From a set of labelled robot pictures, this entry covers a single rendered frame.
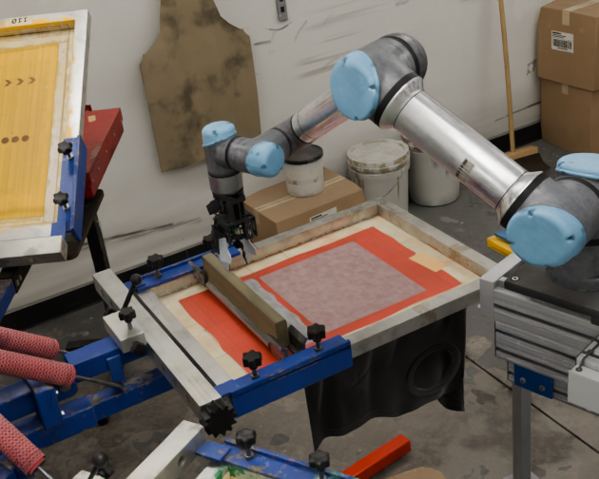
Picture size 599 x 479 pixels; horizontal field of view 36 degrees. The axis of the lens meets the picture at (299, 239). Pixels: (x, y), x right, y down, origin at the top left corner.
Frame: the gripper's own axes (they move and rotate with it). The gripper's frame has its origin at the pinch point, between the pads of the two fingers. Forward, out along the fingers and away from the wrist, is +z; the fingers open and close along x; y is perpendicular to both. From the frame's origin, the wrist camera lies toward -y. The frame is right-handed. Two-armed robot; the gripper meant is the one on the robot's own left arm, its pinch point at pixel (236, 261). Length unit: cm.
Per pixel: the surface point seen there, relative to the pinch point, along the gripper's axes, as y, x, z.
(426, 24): -199, 203, 28
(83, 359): 2.7, -41.0, 8.5
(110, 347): 2.1, -34.3, 8.5
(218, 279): -10.5, -1.3, 9.6
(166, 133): -193, 55, 42
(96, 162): -94, -4, 5
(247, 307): 6.1, -1.4, 9.4
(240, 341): 7.3, -5.2, 16.9
